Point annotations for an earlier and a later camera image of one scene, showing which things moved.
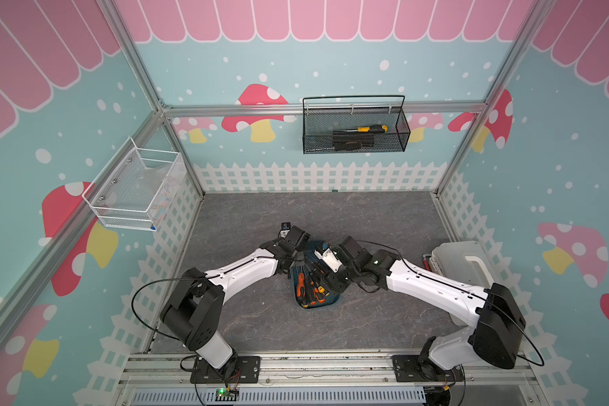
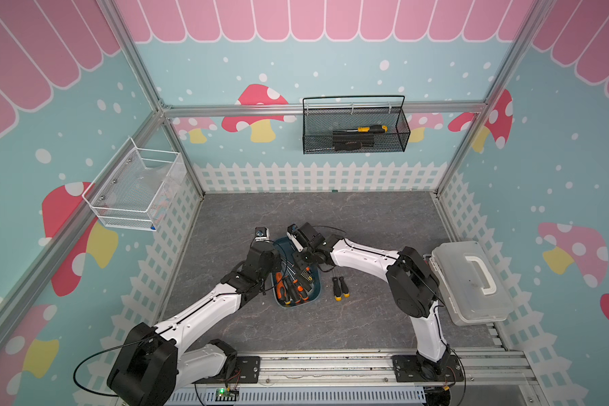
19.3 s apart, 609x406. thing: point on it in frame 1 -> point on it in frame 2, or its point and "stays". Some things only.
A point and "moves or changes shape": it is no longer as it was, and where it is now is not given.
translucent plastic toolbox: x=463 y=263 stays
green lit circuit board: x=226 y=395 stays
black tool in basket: x=353 y=141 stays
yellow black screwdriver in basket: x=377 y=128 stays
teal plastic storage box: x=309 y=292 moves or changes shape
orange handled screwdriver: x=301 y=285 -> x=281 y=283
